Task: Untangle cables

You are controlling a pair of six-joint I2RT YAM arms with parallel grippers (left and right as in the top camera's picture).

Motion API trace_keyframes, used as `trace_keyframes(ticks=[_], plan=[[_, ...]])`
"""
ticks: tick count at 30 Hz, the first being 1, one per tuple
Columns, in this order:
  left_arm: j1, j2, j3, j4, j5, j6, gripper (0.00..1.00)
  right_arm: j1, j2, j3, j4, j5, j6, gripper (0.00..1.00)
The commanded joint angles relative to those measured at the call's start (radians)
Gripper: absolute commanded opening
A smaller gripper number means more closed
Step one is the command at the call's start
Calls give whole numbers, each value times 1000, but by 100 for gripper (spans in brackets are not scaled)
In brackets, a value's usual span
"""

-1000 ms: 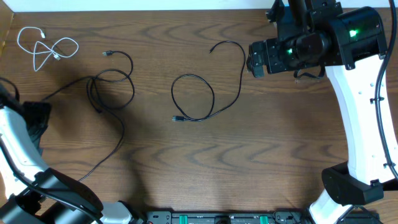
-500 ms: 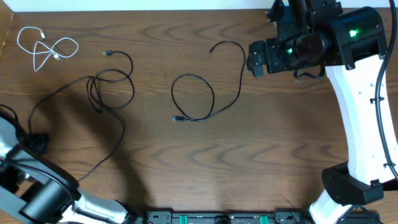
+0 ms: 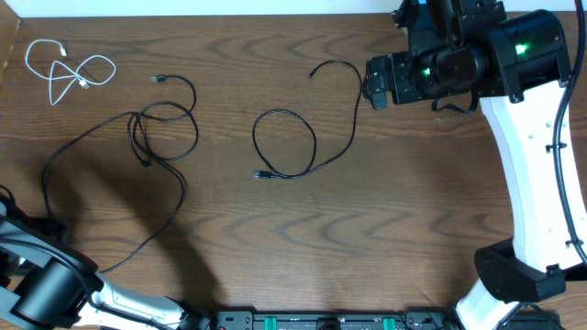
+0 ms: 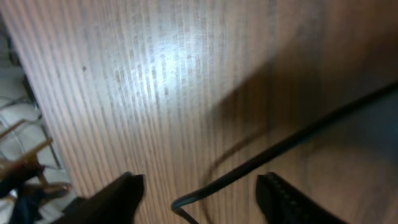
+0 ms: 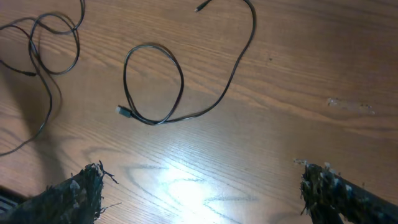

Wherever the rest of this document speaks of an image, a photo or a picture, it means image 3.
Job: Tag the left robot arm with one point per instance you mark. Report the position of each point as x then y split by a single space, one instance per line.
47 285

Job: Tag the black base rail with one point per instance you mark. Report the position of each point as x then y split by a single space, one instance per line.
415 319

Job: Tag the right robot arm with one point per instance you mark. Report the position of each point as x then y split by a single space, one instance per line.
518 72

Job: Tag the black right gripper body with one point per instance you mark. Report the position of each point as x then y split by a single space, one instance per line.
415 78

